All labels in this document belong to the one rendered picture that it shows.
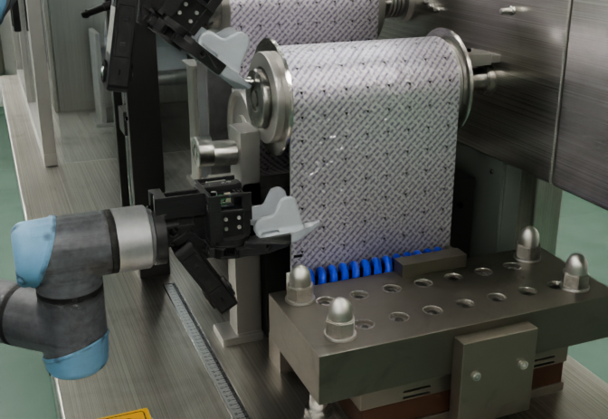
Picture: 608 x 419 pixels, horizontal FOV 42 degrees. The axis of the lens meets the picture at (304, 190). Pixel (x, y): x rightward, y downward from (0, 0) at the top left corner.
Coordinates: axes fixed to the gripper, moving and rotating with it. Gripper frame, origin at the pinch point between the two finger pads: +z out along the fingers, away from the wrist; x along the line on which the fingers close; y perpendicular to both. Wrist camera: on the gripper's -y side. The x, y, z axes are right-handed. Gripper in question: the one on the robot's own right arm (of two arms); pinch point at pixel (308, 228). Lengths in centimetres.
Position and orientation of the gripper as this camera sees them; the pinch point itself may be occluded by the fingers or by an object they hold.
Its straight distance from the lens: 101.1
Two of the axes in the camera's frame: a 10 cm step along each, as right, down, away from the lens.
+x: -3.7, -3.1, 8.8
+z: 9.3, -1.2, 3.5
